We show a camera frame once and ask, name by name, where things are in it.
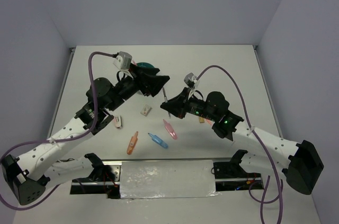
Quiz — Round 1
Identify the teal round desk organizer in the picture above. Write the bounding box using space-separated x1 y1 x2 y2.
136 62 155 68

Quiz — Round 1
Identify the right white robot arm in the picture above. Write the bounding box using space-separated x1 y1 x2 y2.
160 87 324 195

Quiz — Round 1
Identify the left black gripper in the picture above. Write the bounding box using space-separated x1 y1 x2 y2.
107 63 170 111

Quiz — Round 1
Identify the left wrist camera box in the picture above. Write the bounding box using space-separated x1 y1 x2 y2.
113 51 132 70

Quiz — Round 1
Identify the pink highlighter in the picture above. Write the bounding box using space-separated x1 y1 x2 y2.
163 119 178 140

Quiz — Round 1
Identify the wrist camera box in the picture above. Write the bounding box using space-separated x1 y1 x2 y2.
113 51 132 70
184 73 199 98

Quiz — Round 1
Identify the orange highlighter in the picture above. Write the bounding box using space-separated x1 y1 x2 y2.
126 131 138 155

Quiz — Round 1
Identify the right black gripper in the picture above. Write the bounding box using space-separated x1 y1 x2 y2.
160 87 217 121

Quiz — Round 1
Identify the blue highlighter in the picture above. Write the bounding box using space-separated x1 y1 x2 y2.
148 133 168 149

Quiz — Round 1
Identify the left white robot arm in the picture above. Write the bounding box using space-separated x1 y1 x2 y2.
1 65 170 208

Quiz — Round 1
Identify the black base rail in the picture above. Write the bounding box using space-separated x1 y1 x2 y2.
70 159 263 200

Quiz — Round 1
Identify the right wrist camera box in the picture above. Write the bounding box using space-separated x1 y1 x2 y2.
184 73 199 98

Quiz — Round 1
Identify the silver foil sheet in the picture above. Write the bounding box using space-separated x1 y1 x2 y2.
120 160 218 199

